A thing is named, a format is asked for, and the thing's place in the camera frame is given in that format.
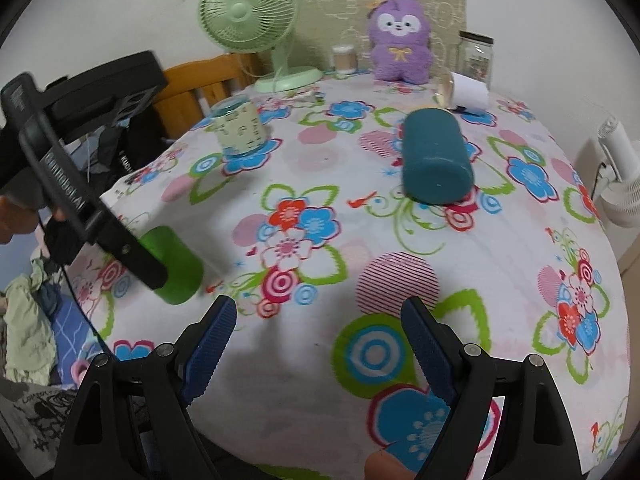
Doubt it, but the person's left hand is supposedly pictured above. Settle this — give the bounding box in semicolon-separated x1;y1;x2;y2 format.
0;194;67;247

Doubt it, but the glass jar with black lid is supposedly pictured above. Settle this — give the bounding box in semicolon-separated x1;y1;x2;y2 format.
457;30;495;87

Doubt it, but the green table fan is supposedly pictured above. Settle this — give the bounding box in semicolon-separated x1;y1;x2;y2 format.
198;0;325;94

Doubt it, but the small jar with white lid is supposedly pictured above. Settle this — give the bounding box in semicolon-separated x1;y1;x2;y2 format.
331;44;359;74

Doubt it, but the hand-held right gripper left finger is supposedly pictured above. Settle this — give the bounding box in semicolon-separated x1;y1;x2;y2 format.
52;295;238;480

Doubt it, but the pale green cloth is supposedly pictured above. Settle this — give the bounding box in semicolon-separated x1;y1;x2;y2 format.
2;257;56;386

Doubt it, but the beige patterned board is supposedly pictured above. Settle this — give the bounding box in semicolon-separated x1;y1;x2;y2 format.
291;0;469;75

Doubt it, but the clear cup with white sleeve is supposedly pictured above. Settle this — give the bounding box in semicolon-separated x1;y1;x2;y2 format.
434;72;489;111

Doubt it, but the person's right hand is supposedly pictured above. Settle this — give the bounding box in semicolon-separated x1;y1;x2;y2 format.
364;449;418;480

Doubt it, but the teal cup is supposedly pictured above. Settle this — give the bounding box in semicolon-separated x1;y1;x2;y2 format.
401;107;475;206

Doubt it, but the wooden chair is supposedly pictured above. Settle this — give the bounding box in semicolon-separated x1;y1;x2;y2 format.
154;53;267;139

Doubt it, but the dark bag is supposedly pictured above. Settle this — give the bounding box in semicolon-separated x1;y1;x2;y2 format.
91;109;169;187

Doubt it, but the black and white printed cloth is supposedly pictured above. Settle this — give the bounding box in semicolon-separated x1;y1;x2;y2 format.
0;377;77;463

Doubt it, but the green cup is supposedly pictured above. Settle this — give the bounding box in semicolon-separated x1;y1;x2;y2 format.
137;226;205;307

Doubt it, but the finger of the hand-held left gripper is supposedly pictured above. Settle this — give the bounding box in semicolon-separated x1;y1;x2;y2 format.
87;207;169;290

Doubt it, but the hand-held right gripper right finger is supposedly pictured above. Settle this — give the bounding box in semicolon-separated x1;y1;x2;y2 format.
401;296;584;480

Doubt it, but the purple plush toy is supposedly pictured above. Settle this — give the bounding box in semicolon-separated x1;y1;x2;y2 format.
367;0;434;84

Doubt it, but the patterned glass cup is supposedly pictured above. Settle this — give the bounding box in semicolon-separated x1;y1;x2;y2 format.
209;97;271;159

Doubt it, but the white fan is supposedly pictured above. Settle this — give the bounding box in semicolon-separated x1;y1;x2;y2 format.
594;115;640;232

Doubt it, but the black cable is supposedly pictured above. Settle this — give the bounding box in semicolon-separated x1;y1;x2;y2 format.
34;209;120;367

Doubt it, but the floral tablecloth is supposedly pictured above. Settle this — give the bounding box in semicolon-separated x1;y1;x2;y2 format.
65;71;632;480

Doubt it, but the blue plaid sheet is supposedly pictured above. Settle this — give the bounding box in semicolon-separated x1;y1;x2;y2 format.
47;280;108;386

